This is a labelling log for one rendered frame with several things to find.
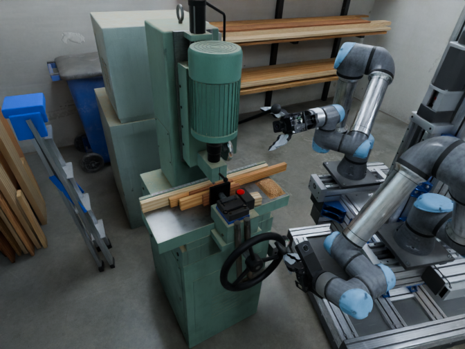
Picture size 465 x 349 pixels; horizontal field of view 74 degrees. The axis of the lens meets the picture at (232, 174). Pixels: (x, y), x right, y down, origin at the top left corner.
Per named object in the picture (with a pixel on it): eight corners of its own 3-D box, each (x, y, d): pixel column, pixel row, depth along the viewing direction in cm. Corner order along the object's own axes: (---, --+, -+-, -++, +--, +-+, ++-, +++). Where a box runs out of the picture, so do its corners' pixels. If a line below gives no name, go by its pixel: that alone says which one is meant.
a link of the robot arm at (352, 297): (378, 312, 82) (354, 327, 79) (348, 293, 92) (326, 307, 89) (374, 287, 81) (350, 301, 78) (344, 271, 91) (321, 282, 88)
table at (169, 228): (167, 274, 106) (165, 264, 103) (141, 219, 127) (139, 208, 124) (302, 218, 132) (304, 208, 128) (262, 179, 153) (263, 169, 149)
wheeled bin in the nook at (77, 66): (81, 179, 280) (49, 73, 222) (73, 150, 317) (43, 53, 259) (151, 162, 307) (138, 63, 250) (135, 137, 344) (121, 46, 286)
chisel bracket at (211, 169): (211, 185, 124) (212, 169, 119) (196, 167, 133) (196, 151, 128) (228, 181, 127) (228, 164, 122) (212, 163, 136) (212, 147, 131)
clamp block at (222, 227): (225, 245, 114) (226, 228, 109) (209, 221, 123) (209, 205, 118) (258, 231, 120) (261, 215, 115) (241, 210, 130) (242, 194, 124)
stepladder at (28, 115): (93, 276, 201) (-2, 115, 127) (89, 248, 219) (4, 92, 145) (118, 266, 206) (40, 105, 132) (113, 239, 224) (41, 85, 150)
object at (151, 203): (142, 213, 121) (141, 203, 118) (141, 210, 123) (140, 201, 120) (267, 173, 147) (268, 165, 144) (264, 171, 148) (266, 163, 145)
